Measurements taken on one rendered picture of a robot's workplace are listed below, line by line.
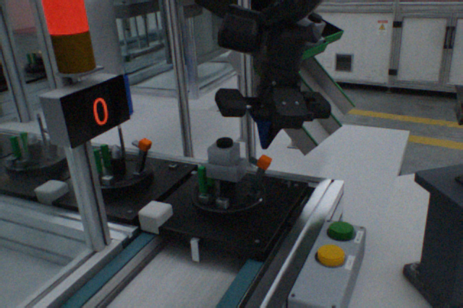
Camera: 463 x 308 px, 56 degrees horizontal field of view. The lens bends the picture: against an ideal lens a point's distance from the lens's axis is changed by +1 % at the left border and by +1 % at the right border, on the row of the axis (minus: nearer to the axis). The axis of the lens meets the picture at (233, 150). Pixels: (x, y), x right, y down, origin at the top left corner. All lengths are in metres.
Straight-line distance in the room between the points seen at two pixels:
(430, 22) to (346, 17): 0.82
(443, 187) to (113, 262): 0.52
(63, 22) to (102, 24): 1.01
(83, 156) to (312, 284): 0.38
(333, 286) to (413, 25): 4.16
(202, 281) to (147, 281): 0.09
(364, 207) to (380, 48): 3.85
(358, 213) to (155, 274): 0.47
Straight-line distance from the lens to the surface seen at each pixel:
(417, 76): 4.77
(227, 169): 0.76
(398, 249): 0.91
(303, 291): 0.64
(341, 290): 0.65
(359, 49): 4.86
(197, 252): 0.74
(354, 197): 1.06
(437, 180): 0.73
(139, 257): 0.77
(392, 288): 0.82
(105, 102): 0.65
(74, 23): 0.61
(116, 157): 0.92
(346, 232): 0.74
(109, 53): 1.63
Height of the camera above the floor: 1.39
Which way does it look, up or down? 24 degrees down
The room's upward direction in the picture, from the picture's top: 4 degrees counter-clockwise
